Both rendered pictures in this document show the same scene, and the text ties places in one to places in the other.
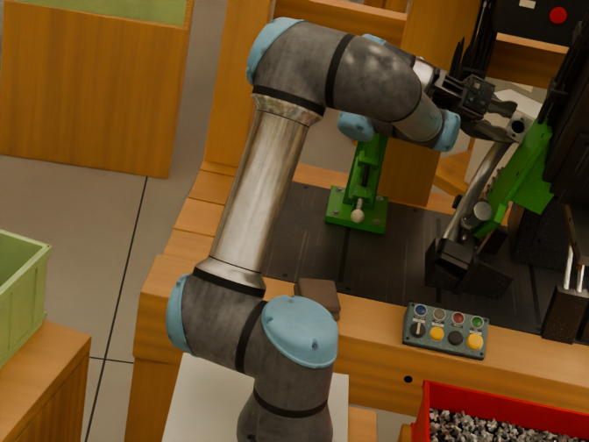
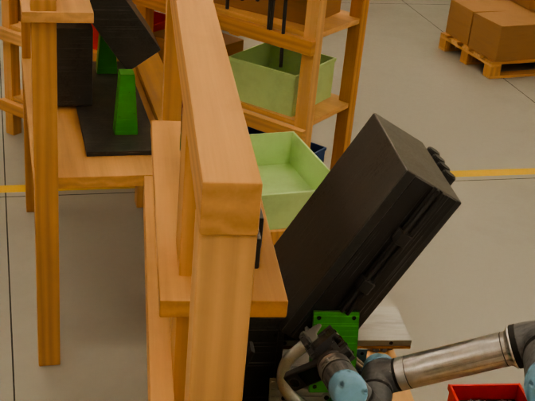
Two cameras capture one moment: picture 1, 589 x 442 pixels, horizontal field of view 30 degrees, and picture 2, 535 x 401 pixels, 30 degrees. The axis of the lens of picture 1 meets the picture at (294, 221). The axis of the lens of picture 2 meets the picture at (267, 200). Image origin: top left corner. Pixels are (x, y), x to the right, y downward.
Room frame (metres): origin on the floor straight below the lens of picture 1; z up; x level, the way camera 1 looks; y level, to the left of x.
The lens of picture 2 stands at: (2.49, 1.52, 2.57)
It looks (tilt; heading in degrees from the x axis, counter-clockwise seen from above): 27 degrees down; 259
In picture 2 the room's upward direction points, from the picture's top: 5 degrees clockwise
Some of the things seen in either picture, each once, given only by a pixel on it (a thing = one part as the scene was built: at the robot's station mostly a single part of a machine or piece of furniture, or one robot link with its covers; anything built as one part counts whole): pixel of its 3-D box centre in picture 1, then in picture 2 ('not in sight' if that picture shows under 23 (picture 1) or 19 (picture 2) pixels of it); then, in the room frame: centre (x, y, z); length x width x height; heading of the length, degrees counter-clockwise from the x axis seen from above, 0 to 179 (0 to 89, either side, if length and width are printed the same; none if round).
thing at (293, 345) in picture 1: (293, 348); not in sight; (1.35, -0.04, 1.06); 0.13 x 0.12 x 0.14; 71
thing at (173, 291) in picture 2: not in sight; (208, 203); (2.25, -0.51, 1.52); 0.90 x 0.25 x 0.04; 89
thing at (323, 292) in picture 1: (316, 298); not in sight; (1.73, -0.07, 0.91); 0.10 x 0.08 x 0.03; 9
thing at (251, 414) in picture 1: (287, 411); not in sight; (1.35, -0.05, 0.94); 0.15 x 0.15 x 0.10
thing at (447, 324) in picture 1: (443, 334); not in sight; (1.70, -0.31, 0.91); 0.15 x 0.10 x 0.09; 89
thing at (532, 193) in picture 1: (535, 168); (331, 344); (1.93, -0.43, 1.17); 0.13 x 0.12 x 0.20; 89
